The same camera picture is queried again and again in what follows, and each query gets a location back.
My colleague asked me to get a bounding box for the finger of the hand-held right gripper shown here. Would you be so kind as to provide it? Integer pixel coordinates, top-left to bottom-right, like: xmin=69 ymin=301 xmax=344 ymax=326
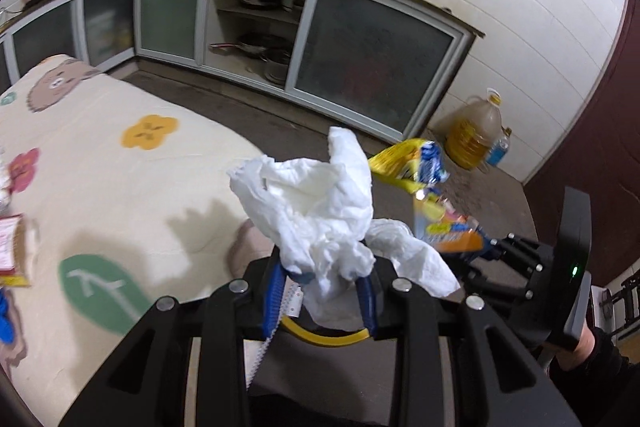
xmin=480 ymin=232 xmax=546 ymax=275
xmin=462 ymin=259 xmax=536 ymax=305

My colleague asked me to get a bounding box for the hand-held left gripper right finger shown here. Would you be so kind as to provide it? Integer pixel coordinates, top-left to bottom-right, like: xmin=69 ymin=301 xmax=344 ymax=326
xmin=355 ymin=256 xmax=583 ymax=427

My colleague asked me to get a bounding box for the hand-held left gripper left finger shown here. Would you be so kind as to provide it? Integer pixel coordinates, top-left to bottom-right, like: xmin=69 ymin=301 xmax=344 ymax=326
xmin=57 ymin=254 xmax=291 ymax=427

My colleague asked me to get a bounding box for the yellow-rimmed black trash bin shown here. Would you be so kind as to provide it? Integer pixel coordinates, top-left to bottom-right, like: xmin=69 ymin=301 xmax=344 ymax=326
xmin=277 ymin=317 xmax=373 ymax=349

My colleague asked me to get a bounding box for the orange snack packet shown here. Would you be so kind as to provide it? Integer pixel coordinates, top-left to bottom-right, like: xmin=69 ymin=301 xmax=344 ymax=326
xmin=412 ymin=189 xmax=493 ymax=258

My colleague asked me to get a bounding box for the white tissue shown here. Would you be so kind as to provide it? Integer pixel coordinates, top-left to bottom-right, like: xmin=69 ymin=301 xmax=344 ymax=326
xmin=227 ymin=127 xmax=461 ymax=330

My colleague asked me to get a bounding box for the yellow and blue snack packet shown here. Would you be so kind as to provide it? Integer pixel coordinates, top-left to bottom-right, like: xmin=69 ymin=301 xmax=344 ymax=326
xmin=368 ymin=138 xmax=451 ymax=194

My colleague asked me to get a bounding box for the person's right forearm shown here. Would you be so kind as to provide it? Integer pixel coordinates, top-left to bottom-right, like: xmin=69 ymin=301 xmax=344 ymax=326
xmin=542 ymin=327 xmax=640 ymax=427

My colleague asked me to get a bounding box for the small blue-label water bottle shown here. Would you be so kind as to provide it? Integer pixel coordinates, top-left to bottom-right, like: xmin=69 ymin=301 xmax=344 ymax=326
xmin=486 ymin=127 xmax=512 ymax=168

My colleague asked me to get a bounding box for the large yellow oil bottle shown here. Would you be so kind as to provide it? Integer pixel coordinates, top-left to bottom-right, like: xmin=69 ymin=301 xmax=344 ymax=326
xmin=445 ymin=88 xmax=503 ymax=170

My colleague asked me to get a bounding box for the dark red door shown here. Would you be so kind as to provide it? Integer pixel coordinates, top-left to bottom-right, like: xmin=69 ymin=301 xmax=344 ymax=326
xmin=522 ymin=0 xmax=640 ymax=293

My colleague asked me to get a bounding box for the cream cartoon printed blanket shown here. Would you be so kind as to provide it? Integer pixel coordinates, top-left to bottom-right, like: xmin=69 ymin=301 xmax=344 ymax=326
xmin=0 ymin=54 xmax=283 ymax=388

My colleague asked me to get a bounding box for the metal pot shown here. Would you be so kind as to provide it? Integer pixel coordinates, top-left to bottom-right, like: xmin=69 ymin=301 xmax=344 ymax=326
xmin=262 ymin=49 xmax=292 ymax=85

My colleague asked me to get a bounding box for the black frying pan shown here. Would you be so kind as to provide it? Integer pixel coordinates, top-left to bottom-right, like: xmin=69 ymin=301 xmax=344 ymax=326
xmin=209 ymin=34 xmax=273 ymax=60

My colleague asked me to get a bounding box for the red and white packet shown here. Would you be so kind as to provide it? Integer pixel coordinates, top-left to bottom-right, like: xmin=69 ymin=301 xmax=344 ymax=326
xmin=0 ymin=214 xmax=41 ymax=288

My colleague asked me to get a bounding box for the white kitchen cabinet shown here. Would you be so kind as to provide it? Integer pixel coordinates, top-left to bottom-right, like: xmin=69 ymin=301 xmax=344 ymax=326
xmin=0 ymin=0 xmax=486 ymax=145

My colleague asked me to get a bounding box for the blue object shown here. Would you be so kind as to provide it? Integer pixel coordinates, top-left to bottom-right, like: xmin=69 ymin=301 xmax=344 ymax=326
xmin=0 ymin=289 xmax=17 ymax=345

